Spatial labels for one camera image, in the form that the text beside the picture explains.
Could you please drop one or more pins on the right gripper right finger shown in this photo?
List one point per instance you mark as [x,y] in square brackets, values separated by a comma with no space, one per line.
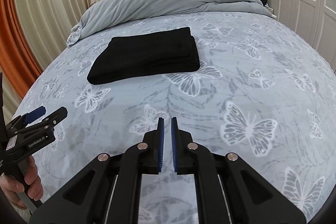
[228,189]

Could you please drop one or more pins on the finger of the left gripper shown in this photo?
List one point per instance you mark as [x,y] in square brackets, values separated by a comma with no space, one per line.
[56,117]
[32,116]

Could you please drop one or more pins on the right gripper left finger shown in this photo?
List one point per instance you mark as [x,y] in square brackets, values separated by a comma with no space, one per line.
[107,190]

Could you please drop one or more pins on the black pants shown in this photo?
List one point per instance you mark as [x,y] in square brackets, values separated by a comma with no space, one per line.
[173,51]

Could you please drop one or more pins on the orange curtain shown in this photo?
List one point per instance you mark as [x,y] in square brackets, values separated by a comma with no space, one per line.
[17,60]

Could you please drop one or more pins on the butterfly print bed sheet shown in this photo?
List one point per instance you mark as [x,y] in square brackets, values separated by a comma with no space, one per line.
[261,91]

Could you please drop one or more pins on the grey duvet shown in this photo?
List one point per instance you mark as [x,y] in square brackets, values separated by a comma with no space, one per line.
[109,13]

